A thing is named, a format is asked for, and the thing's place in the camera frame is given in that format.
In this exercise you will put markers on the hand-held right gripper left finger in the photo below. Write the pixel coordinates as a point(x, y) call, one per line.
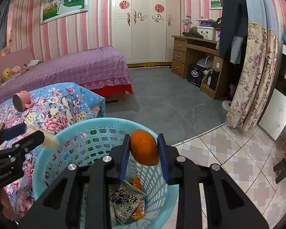
point(124, 162)

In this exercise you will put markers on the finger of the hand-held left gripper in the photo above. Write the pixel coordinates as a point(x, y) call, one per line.
point(31, 142)
point(14, 131)

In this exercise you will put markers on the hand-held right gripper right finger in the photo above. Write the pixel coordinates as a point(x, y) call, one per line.
point(164, 164)

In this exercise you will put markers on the orange fruit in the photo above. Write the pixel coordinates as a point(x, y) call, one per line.
point(144, 148)

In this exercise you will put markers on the light blue plastic basket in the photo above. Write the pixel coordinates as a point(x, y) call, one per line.
point(97, 136)

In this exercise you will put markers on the black and white snack packet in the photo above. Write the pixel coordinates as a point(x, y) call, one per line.
point(126, 200)

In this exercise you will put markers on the long orange wrapper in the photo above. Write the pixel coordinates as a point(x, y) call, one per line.
point(139, 211)

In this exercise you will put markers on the person's left hand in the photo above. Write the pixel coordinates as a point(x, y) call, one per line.
point(9, 202)

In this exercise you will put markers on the pink mug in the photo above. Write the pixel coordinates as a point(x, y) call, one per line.
point(25, 100)

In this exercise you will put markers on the floral blanket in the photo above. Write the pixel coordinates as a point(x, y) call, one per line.
point(54, 109)

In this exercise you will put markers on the yellow duck plush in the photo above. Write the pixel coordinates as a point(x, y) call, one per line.
point(7, 74)

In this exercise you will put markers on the pink plush toy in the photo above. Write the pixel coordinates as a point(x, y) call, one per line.
point(16, 69)

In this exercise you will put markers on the pink covered headboard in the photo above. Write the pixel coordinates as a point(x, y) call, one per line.
point(9, 62)

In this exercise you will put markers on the clothes on bed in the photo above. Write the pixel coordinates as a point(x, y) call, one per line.
point(33, 63)

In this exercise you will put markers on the white fan base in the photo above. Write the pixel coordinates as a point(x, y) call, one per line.
point(227, 105)

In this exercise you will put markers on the purple polka dot bed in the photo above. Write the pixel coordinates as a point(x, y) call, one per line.
point(81, 69)

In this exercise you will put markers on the black gift bag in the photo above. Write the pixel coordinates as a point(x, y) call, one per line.
point(196, 75)

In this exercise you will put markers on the black box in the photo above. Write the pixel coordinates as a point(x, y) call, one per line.
point(214, 81)

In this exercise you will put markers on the white fan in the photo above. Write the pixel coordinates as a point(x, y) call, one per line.
point(205, 62)

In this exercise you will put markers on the wooden desk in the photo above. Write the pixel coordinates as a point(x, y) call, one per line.
point(180, 52)

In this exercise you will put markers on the floral curtain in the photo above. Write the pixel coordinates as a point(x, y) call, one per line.
point(252, 76)

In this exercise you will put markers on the white wardrobe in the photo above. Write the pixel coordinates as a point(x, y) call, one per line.
point(145, 35)

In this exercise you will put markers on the water dispenser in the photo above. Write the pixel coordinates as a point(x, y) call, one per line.
point(281, 100)

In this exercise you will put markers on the dark clothes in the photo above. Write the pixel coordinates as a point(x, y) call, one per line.
point(193, 33)

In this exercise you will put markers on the grey hanging garment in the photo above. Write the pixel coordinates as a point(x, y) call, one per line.
point(236, 51)

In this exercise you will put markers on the framed wedding picture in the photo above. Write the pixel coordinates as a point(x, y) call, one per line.
point(63, 6)

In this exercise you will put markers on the white storage box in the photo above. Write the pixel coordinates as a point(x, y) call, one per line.
point(206, 33)

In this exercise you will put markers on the desk lamp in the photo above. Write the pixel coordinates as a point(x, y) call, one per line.
point(187, 22)

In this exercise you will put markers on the purple box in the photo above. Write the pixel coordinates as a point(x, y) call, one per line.
point(206, 24)

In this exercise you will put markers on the black cap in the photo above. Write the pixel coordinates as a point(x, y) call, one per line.
point(218, 23)

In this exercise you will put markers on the red paper cutout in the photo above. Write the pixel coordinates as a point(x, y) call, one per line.
point(124, 5)
point(159, 8)

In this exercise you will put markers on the black hanging garment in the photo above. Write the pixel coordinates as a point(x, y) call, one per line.
point(233, 16)

